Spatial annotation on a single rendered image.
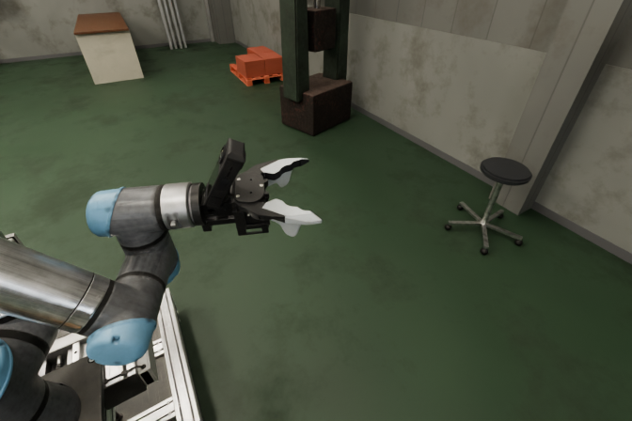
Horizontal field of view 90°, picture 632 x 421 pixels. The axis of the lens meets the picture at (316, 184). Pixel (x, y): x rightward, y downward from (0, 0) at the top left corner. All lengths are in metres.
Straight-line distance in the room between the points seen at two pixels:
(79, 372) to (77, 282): 0.45
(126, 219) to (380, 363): 1.78
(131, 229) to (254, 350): 1.67
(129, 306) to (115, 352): 0.06
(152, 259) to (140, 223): 0.07
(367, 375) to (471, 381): 0.57
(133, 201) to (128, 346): 0.20
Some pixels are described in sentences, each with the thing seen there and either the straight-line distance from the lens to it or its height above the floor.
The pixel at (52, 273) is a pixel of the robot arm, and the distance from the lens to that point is 0.52.
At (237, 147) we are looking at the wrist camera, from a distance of 0.46.
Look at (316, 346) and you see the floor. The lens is 2.12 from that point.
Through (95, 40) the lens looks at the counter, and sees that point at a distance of 7.28.
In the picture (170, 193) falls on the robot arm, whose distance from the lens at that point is 0.53.
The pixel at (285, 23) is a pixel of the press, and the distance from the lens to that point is 3.96.
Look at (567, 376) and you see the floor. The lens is 2.49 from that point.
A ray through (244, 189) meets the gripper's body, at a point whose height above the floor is 1.59.
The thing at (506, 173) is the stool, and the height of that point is 0.63.
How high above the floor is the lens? 1.89
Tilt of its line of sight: 35 degrees down
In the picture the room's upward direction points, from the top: straight up
